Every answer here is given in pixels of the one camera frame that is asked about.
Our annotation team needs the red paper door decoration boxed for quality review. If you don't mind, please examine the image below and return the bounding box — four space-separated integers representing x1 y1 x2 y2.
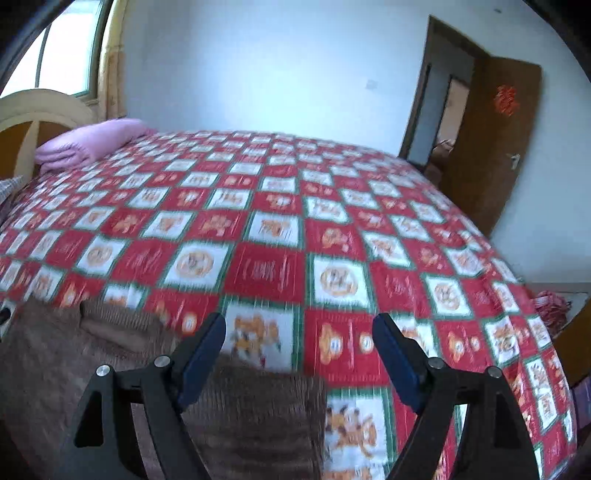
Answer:
493 84 520 116

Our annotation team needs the wooden cabinet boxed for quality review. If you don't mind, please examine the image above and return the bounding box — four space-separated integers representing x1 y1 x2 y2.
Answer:
551 298 591 388

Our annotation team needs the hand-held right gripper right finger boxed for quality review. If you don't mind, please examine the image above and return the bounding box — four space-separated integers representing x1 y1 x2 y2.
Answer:
372 313 542 480

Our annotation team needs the brown door frame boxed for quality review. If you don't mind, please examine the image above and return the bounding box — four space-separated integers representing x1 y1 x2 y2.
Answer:
399 15 490 174

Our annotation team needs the red patterned bed sheet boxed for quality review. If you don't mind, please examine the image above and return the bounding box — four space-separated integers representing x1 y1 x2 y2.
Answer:
0 129 580 480

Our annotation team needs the brown patterned sweater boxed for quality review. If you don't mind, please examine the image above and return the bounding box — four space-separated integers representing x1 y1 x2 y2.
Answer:
0 298 328 480

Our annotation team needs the brown wooden door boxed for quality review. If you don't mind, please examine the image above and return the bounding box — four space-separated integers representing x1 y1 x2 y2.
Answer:
443 55 543 241

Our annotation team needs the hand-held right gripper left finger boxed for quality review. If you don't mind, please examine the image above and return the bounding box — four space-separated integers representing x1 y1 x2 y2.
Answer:
58 313 227 480

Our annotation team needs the window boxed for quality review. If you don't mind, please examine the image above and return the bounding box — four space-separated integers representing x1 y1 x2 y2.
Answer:
0 0 109 100

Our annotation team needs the yellow patterned curtain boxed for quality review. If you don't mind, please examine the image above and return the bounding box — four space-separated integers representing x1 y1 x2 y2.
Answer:
97 0 130 123

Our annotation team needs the striped pillow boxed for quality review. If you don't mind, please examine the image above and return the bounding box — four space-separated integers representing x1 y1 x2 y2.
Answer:
0 175 24 222

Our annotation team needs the cream and brown headboard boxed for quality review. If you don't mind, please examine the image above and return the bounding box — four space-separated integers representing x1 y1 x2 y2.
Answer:
0 89 100 181

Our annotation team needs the red checked cloth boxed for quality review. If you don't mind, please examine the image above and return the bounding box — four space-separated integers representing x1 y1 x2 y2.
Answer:
529 290 573 340

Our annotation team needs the folded pink blanket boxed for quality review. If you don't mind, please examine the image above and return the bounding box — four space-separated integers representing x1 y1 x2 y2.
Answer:
34 118 155 174

